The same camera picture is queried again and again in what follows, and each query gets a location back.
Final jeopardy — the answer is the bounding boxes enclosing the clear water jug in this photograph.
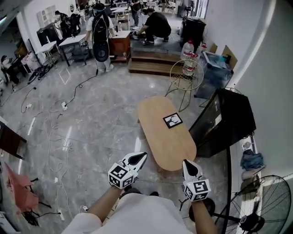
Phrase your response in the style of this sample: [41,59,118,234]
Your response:
[196,42,208,56]
[180,39,195,60]
[182,53,199,76]

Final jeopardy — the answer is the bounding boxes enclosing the cardboard sheet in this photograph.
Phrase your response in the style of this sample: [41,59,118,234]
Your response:
[210,43,239,70]

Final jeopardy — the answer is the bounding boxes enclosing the person's white shirt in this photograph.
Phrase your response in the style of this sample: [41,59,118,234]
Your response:
[61,192,200,234]

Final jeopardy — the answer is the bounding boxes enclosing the wooden coffee table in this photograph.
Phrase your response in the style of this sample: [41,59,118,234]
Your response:
[136,95,197,172]

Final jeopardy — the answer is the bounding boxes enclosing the black standing fan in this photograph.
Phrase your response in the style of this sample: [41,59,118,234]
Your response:
[214,175,292,234]

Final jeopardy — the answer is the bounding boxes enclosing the black framed picture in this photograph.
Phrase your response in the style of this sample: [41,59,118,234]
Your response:
[163,112,184,130]

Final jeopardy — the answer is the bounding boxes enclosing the black pole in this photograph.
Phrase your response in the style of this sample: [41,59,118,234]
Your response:
[225,146,232,234]

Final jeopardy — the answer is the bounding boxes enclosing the small white side table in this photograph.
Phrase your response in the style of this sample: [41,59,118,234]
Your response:
[34,40,58,64]

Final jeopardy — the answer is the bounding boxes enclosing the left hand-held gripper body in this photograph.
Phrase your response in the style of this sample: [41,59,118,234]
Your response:
[107,160,139,190]

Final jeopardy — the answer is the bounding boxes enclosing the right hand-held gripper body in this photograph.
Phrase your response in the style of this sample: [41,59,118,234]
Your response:
[183,175,211,202]

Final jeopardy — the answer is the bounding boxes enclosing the wooden steps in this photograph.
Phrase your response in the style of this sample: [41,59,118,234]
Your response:
[127,47,184,77]

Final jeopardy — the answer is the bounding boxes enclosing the plastic wrapped box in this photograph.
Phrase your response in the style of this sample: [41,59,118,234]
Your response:
[195,51,234,99]

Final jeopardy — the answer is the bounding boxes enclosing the brown wooden cabinet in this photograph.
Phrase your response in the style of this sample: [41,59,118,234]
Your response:
[108,30,131,64]

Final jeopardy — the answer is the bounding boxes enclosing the blue cloth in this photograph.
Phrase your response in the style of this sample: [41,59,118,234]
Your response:
[239,149,266,171]

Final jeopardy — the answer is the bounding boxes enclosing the large black box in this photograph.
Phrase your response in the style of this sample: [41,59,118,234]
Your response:
[188,87,257,159]

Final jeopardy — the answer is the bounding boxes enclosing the person's right forearm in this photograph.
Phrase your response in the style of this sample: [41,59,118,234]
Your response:
[190,200,217,234]

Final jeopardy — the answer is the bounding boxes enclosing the white cable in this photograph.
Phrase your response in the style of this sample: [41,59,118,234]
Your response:
[20,103,75,206]

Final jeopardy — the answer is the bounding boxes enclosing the dark wooden desk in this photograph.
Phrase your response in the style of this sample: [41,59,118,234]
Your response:
[0,120,28,160]

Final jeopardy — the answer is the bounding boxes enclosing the person's left forearm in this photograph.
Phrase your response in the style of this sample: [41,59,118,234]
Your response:
[87,186,122,223]

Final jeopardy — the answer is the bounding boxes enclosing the black cable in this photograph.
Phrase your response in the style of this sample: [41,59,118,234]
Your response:
[65,68,99,108]

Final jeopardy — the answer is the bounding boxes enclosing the white table with black legs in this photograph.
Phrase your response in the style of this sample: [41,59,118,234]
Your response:
[58,34,88,67]

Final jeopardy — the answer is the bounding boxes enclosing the black bin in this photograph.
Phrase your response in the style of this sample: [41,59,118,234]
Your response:
[181,16,207,47]

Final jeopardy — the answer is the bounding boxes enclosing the pink folding chair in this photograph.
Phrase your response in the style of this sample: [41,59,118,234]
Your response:
[4,161,52,215]

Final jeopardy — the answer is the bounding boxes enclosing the gold wire chair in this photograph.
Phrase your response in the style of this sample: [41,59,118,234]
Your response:
[164,58,205,113]

